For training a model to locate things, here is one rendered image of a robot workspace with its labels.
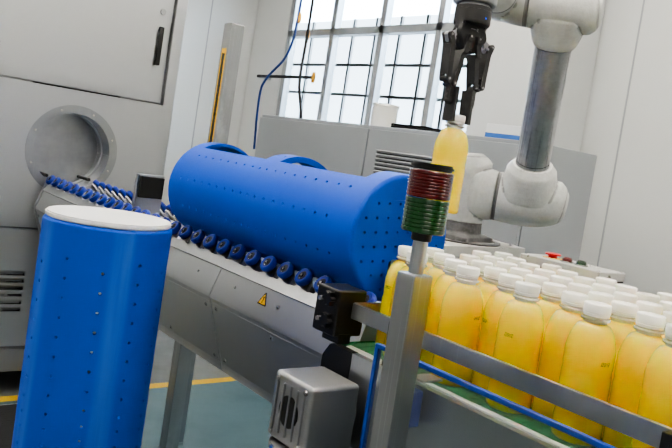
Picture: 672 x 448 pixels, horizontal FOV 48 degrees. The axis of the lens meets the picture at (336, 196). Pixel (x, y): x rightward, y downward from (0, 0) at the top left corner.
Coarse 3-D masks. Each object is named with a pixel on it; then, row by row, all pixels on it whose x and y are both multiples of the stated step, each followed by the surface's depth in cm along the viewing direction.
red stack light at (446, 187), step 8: (416, 168) 105; (416, 176) 105; (424, 176) 104; (432, 176) 104; (440, 176) 104; (448, 176) 105; (408, 184) 107; (416, 184) 105; (424, 184) 104; (432, 184) 104; (440, 184) 104; (448, 184) 105; (408, 192) 106; (416, 192) 105; (424, 192) 104; (432, 192) 104; (440, 192) 104; (448, 192) 105; (440, 200) 104; (448, 200) 106
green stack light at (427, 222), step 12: (408, 204) 106; (420, 204) 104; (432, 204) 104; (444, 204) 105; (408, 216) 105; (420, 216) 104; (432, 216) 104; (444, 216) 105; (408, 228) 105; (420, 228) 104; (432, 228) 104; (444, 228) 106
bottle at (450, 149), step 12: (444, 132) 150; (456, 132) 149; (444, 144) 149; (456, 144) 149; (432, 156) 152; (444, 156) 149; (456, 156) 149; (456, 168) 149; (456, 180) 149; (456, 192) 149; (456, 204) 150
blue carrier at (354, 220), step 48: (192, 192) 209; (240, 192) 190; (288, 192) 174; (336, 192) 162; (384, 192) 157; (240, 240) 194; (288, 240) 172; (336, 240) 157; (384, 240) 159; (432, 240) 168
